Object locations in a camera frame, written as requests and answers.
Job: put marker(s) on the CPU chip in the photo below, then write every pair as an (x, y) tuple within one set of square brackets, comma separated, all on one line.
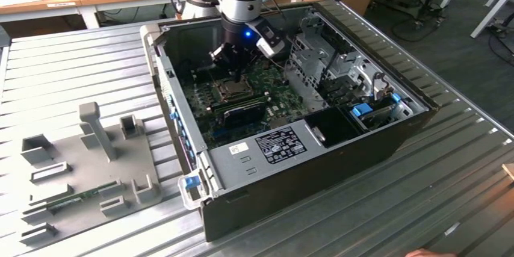
[(235, 89)]

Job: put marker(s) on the CPU socket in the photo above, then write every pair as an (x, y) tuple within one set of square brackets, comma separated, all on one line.
[(219, 88)]

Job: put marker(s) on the green RAM stick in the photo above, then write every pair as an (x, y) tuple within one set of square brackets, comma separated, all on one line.
[(239, 103), (76, 197)]

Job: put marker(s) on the green motherboard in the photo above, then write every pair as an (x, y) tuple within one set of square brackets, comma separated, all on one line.
[(280, 97)]

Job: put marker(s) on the metal drive cage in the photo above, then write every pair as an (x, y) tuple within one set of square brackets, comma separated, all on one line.
[(308, 58)]

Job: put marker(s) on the black graphics card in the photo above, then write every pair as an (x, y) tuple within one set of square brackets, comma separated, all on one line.
[(244, 117)]

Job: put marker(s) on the grey power supply unit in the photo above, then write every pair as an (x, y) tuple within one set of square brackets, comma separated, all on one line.
[(240, 166)]

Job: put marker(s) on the small blue plastic latch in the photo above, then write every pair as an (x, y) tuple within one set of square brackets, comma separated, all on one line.
[(395, 98)]

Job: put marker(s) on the blue case latch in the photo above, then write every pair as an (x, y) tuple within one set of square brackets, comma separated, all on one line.
[(189, 182)]

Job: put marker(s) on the grey parts rack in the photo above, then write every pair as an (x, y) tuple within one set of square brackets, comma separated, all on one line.
[(120, 160)]

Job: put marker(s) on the black PC case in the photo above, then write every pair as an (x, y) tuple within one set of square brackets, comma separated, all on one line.
[(320, 184)]

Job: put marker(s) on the white table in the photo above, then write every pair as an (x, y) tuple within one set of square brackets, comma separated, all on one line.
[(482, 26)]

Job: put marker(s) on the wooden board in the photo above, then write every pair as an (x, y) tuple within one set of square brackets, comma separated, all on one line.
[(509, 172)]

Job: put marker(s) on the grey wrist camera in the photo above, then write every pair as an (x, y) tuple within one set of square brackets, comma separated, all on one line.
[(268, 40)]

